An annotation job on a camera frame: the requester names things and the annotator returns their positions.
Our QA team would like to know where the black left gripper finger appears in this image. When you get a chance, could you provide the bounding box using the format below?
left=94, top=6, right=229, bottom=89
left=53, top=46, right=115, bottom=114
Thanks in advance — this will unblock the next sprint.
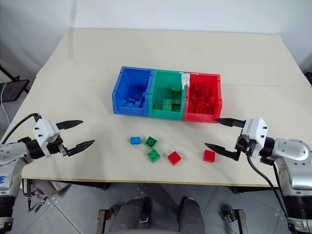
left=59, top=139, right=96, bottom=157
left=55, top=119, right=84, bottom=131

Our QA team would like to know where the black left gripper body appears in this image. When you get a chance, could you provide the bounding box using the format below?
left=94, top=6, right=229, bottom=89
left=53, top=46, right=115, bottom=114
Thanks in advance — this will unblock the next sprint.
left=46, top=136, right=64, bottom=155

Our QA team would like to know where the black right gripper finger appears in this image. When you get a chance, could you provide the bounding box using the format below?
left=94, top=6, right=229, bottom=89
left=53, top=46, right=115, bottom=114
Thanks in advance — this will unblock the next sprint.
left=214, top=117, right=246, bottom=128
left=204, top=142, right=241, bottom=161

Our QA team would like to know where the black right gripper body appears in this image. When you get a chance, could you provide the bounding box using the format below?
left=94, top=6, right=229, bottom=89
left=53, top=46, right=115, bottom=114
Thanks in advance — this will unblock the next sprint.
left=234, top=134, right=252, bottom=156

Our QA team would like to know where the red toy building block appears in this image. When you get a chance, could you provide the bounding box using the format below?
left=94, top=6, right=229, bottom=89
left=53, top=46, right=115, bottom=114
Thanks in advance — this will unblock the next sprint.
left=167, top=151, right=183, bottom=166
left=202, top=150, right=216, bottom=162

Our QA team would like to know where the red plastic storage bin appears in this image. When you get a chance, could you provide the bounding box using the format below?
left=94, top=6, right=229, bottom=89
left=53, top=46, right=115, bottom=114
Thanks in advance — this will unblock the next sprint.
left=183, top=72, right=224, bottom=124

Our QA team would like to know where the white torn sticker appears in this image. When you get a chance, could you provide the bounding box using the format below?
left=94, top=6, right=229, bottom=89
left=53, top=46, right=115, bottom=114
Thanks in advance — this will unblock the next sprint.
left=179, top=71, right=198, bottom=87

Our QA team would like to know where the blue plastic storage bin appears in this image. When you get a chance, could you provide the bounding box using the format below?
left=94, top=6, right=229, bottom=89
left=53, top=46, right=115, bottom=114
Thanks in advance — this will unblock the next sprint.
left=111, top=66, right=155, bottom=117

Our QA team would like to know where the black mesh stand tray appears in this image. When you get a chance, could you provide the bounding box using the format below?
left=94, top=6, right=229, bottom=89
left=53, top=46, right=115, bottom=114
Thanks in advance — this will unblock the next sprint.
left=0, top=63, right=31, bottom=103

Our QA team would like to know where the light green building block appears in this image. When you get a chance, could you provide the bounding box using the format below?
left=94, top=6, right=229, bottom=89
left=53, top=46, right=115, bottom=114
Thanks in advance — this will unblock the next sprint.
left=162, top=98, right=173, bottom=112

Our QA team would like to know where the green four-stud building block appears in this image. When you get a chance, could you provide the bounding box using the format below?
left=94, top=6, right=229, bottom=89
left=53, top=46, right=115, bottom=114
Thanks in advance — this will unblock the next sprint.
left=146, top=148, right=162, bottom=164

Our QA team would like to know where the green block with round hole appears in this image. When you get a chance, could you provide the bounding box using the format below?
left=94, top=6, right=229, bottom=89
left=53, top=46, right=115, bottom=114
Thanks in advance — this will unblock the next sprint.
left=143, top=136, right=158, bottom=149

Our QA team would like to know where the dark rounded robot leg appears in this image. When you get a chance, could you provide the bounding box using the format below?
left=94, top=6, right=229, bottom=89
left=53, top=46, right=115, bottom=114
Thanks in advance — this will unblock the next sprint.
left=178, top=196, right=205, bottom=234
left=114, top=196, right=152, bottom=234

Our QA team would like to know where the green plastic storage bin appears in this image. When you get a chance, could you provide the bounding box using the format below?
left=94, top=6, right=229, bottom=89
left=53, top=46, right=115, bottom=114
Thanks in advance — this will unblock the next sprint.
left=147, top=69, right=188, bottom=121

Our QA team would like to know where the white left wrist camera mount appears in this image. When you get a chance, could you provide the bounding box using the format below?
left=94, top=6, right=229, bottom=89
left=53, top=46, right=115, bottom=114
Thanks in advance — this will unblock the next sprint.
left=32, top=118, right=60, bottom=158

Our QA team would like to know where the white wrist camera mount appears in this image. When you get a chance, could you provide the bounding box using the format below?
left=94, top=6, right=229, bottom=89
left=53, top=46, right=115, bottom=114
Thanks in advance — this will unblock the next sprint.
left=240, top=117, right=269, bottom=158
left=32, top=118, right=60, bottom=158

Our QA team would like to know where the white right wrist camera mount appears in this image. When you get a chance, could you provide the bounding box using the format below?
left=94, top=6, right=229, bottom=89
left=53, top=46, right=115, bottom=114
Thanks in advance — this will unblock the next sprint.
left=240, top=117, right=269, bottom=158

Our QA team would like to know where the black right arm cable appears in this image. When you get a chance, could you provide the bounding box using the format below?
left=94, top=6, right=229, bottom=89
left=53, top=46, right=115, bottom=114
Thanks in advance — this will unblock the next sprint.
left=246, top=153, right=290, bottom=220

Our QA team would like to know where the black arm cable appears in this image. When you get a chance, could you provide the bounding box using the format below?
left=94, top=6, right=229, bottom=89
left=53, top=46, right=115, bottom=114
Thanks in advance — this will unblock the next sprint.
left=246, top=153, right=290, bottom=220
left=0, top=112, right=41, bottom=144

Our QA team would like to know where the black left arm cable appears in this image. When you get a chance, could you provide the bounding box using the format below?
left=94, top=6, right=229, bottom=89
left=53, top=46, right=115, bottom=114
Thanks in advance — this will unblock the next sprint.
left=0, top=112, right=41, bottom=144

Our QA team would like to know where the black strap with buckle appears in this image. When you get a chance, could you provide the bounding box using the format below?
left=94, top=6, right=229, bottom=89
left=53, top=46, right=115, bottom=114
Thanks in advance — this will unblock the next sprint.
left=23, top=179, right=50, bottom=213

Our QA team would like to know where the white thin cable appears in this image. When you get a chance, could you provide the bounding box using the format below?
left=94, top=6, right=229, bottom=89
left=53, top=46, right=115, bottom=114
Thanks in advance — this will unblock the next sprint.
left=0, top=81, right=12, bottom=124

